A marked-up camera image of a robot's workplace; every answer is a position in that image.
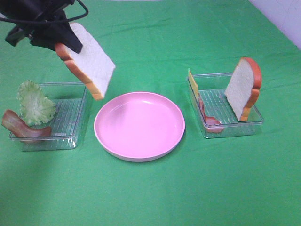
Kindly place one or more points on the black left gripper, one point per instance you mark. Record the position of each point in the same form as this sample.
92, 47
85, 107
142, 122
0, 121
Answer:
43, 22

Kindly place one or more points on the toast bread slice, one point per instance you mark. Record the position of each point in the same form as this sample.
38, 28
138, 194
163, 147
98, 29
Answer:
243, 88
92, 66

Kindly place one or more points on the green lettuce leaf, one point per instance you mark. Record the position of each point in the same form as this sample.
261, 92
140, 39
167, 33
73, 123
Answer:
35, 107

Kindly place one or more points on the bacon strip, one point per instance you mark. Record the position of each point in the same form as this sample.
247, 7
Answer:
209, 120
12, 122

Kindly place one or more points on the yellow cheese slice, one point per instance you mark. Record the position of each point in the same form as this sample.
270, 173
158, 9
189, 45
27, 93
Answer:
193, 84

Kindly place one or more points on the left clear plastic container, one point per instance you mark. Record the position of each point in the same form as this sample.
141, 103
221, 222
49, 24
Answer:
72, 101

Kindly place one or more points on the clear plastic container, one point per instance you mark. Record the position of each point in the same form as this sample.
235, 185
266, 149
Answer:
72, 101
211, 87

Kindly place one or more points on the pink round plate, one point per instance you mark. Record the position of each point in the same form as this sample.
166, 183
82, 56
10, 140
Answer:
139, 126

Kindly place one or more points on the right clear plastic container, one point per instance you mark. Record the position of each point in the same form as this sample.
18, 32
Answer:
211, 87

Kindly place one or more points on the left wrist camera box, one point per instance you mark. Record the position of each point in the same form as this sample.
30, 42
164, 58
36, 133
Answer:
15, 35

